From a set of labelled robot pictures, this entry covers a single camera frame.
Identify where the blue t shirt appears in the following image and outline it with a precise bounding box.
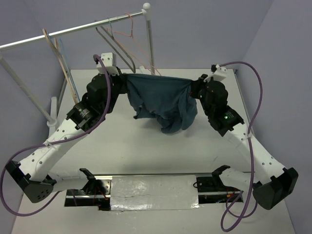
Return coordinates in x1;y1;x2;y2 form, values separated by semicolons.
127;74;197;134

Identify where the grey plastic hanger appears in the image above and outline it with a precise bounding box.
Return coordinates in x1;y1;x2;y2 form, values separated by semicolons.
96;26;137;73

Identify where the pink wire hanger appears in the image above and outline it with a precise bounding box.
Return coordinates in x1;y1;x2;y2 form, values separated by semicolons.
103;10;161;75

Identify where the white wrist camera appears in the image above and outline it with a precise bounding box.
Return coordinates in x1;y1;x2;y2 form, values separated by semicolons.
100;52;118;76
204;64;228;82

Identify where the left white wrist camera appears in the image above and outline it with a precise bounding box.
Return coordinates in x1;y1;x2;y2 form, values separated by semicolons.
100;52;118;76

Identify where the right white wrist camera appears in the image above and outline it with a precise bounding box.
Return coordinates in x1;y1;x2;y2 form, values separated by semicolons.
204;64;228;82

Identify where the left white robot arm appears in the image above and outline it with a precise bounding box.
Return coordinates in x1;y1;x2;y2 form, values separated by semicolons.
5;67;126;203

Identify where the blue wire hanger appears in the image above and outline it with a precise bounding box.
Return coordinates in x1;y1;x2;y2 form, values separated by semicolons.
46;34;78;98

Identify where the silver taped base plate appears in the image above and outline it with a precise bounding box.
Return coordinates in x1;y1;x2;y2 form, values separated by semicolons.
64;174;240;212

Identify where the wooden hanger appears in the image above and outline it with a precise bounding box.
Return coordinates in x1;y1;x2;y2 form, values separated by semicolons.
42;28;80;103

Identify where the white clothes rack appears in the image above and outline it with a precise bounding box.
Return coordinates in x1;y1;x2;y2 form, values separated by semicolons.
0;3;151;133

